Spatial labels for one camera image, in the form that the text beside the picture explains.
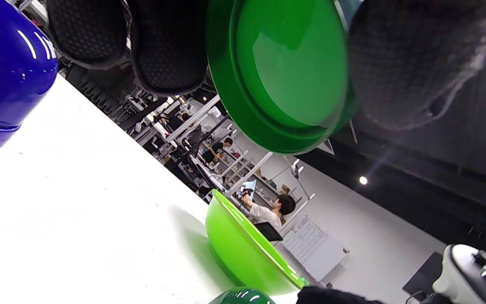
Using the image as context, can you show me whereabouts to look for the person's right hand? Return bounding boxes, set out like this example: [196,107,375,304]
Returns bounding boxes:
[296,286,385,304]

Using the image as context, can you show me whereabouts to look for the person's left hand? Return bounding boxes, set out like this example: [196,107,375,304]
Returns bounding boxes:
[47,0,486,131]

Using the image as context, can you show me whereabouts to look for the green dome dice cup cover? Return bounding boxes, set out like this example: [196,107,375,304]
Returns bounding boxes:
[208,287,276,304]

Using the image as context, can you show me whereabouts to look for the lime green plastic bowl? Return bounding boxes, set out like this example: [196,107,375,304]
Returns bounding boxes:
[205,189,311,296]

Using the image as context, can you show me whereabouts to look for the green dice cup base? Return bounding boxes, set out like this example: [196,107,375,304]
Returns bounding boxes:
[206,0,357,155]

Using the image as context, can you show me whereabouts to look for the blue dome dice cup cover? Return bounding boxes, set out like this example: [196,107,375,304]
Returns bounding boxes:
[0,0,59,129]

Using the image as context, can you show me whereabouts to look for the white slatted panel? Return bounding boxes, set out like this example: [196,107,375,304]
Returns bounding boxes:
[282,216,350,282]

